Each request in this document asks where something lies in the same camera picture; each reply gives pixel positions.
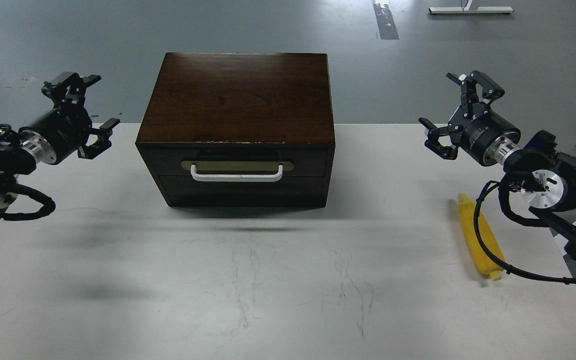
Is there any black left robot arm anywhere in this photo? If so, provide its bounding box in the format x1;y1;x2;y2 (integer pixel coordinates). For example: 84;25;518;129
0;71;120;222

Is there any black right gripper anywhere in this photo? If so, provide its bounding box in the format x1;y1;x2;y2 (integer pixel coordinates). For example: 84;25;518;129
418;70;521;167

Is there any wooden drawer with white handle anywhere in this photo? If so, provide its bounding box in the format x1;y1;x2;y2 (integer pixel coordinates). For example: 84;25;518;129
143;146;329;177

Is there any white table leg base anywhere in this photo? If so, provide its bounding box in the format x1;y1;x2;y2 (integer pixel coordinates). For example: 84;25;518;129
428;0;514;15

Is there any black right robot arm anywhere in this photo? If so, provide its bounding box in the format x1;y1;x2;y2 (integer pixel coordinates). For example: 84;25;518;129
419;70;576;285

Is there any grey floor tape strip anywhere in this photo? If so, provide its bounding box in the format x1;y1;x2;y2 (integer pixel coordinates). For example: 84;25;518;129
372;0;400;41

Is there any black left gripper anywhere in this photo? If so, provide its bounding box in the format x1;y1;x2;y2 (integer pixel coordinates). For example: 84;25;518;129
19;71;121;166

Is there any dark wooden drawer cabinet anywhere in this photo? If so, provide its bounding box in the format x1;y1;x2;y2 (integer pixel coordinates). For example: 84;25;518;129
135;52;336;208

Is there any yellow corn cob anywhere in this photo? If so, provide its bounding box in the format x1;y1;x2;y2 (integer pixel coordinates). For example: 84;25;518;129
457;193;505;281

